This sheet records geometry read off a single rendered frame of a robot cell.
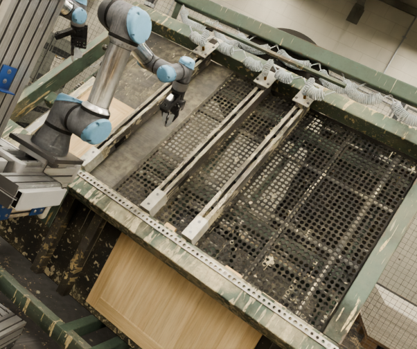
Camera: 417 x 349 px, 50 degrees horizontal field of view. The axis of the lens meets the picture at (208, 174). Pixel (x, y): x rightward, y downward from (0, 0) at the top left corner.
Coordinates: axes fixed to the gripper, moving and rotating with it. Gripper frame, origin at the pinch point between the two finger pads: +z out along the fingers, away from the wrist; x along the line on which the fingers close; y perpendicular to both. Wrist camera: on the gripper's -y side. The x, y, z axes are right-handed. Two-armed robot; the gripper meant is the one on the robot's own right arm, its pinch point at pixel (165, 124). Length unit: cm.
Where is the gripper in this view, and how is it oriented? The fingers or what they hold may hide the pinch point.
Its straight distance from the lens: 226.0
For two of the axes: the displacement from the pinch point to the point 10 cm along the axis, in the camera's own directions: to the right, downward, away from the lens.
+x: -8.5, -4.9, 2.0
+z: -3.2, 7.7, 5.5
